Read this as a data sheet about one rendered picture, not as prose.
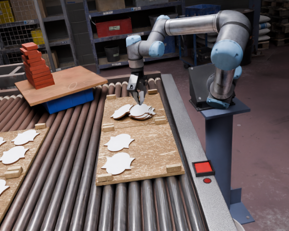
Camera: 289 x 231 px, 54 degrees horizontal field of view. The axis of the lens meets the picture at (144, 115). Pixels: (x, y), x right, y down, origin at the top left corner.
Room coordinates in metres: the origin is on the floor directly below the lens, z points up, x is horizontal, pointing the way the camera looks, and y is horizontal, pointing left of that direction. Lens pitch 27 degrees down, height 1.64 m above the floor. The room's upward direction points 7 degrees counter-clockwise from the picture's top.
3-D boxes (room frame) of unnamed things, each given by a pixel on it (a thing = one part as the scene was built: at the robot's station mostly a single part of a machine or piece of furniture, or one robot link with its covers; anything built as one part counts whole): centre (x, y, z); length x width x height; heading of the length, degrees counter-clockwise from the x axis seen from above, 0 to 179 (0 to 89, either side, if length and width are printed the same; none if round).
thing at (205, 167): (0.89, -0.20, 0.92); 0.06 x 0.06 x 0.01; 0
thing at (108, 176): (0.88, 0.18, 0.95); 0.06 x 0.02 x 0.03; 91
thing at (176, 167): (0.89, -0.09, 0.95); 0.06 x 0.02 x 0.03; 91
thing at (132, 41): (1.40, 0.01, 1.31); 0.09 x 0.08 x 0.11; 53
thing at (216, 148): (1.56, -0.46, 0.44); 0.38 x 0.38 x 0.87; 7
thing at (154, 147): (1.08, 0.05, 0.93); 0.41 x 0.35 x 0.02; 1
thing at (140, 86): (1.42, 0.01, 1.15); 0.09 x 0.08 x 0.12; 160
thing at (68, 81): (1.86, 0.55, 1.03); 0.50 x 0.50 x 0.02; 29
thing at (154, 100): (1.49, 0.06, 0.93); 0.41 x 0.35 x 0.02; 1
